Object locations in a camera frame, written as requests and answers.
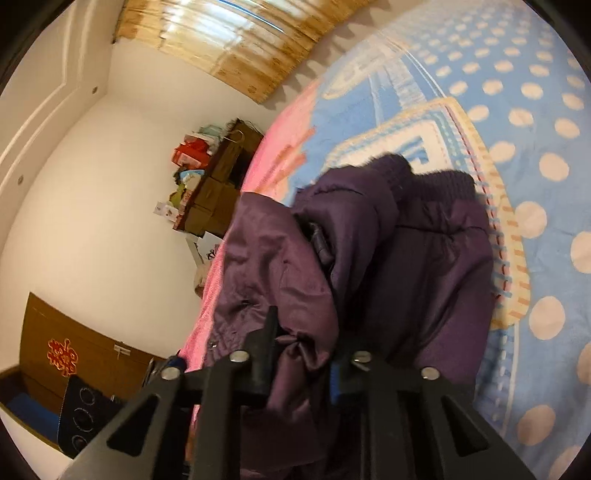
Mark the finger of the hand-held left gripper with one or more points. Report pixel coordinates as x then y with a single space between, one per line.
176 362

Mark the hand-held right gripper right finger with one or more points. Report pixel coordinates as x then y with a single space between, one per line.
336 383

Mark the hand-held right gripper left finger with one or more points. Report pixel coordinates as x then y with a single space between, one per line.
261 364

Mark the dark purple padded jacket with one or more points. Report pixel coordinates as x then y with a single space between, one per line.
415 277

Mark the red knot door ornament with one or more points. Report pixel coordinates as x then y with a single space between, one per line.
62 356

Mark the brown wooden door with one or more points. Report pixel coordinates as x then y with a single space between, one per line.
92 337

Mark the white flat board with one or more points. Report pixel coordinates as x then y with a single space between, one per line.
205 247

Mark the white printed card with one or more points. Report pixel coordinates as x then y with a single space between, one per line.
165 210

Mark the green packet on desk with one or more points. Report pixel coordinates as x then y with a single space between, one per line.
181 194

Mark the brown wooden desk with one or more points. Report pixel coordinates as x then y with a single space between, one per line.
217 184

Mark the pink textured blanket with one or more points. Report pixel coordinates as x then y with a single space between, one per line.
277 152

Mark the blue polka dot blanket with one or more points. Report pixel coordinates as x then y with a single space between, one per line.
531 184

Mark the beige patterned window curtain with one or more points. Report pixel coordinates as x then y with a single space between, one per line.
231 37

